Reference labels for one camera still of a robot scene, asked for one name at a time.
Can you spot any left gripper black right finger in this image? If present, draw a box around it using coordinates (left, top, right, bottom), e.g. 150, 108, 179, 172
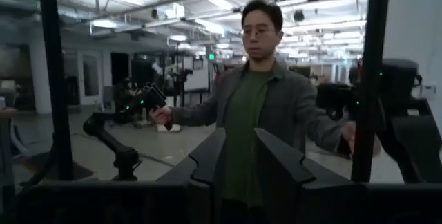
253, 127, 354, 224

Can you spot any person's right hand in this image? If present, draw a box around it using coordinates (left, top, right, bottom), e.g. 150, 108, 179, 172
149, 105, 174, 127

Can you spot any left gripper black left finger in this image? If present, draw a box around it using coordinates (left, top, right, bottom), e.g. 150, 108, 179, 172
156, 127, 228, 224

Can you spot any white box on floor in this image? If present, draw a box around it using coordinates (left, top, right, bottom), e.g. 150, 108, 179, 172
156, 123, 182, 134

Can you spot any white door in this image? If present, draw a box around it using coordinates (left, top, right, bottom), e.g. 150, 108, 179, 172
77, 50, 105, 106

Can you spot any person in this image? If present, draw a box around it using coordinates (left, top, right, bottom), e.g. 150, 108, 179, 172
149, 0, 383, 224

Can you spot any black aluminium rig frame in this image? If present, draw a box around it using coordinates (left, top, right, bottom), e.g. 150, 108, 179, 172
36, 0, 394, 183

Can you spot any person's left hand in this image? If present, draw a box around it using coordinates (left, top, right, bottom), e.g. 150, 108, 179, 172
340, 120, 383, 158

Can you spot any person's hand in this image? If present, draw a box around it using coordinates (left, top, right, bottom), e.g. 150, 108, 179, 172
149, 105, 174, 127
340, 120, 383, 158

